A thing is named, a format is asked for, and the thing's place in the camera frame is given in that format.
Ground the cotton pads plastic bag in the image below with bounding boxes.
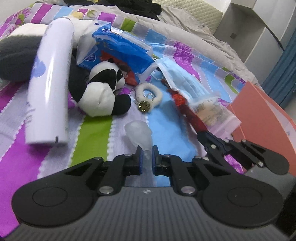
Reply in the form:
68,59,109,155
189,96,241,139

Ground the clear plastic cup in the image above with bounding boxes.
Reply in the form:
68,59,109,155
125,120,152,161

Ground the red foil snack packet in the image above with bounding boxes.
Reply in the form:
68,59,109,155
168,89,208,133

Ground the white fluffy hair tie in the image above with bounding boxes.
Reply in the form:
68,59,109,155
135,82,164,114

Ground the blue surgical mask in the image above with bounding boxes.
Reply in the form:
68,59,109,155
155,57,219,101

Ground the small panda plush toy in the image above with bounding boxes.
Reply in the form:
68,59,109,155
68,53,132,117

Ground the blue tissue pack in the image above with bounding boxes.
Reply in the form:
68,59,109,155
76,20,158,86

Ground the pink cardboard box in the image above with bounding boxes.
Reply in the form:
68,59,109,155
228,82,295,175

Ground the striped colourful bed sheet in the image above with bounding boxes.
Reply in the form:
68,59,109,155
1,3,238,237

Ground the blue curtain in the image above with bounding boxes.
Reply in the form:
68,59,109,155
261,31,295,108

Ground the white spray can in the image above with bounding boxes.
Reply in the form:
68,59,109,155
25,18,74,145

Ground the grey duvet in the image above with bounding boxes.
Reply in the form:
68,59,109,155
41,0,261,85

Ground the grey wardrobe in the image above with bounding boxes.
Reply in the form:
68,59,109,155
214,0,295,84

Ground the cream quilted headboard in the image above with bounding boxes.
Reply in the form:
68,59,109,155
154,0,223,34

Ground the black clothes pile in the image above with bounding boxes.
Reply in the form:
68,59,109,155
64,0,162,21

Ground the grey penguin plush toy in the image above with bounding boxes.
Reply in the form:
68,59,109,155
1,23,47,82

